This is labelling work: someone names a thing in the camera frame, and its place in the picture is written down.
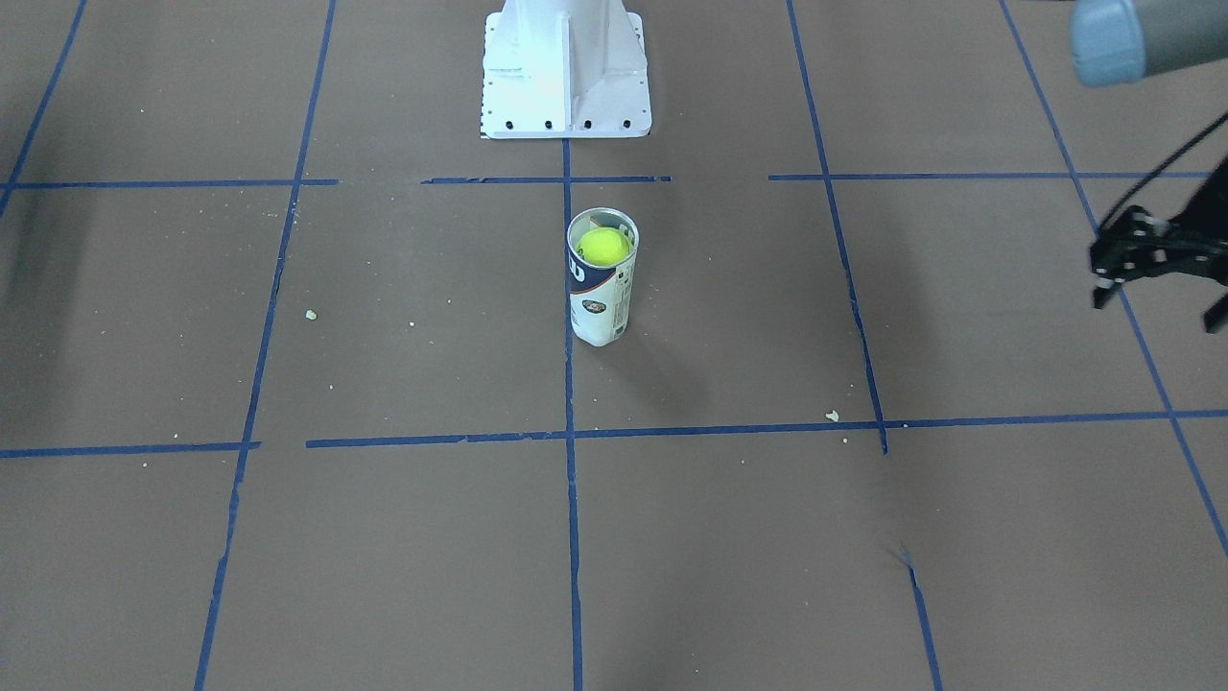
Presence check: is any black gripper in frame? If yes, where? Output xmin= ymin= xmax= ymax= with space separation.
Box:
xmin=1089 ymin=177 xmax=1228 ymax=334

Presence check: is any yellow tennis ball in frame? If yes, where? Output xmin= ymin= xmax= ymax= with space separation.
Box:
xmin=576 ymin=226 xmax=632 ymax=268

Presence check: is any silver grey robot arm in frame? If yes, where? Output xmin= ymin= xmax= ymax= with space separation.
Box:
xmin=1070 ymin=1 xmax=1227 ymax=309

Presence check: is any clear tennis ball can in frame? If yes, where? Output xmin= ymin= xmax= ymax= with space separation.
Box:
xmin=565 ymin=207 xmax=640 ymax=346

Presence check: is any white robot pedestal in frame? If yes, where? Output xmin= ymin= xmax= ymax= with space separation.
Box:
xmin=480 ymin=1 xmax=653 ymax=140

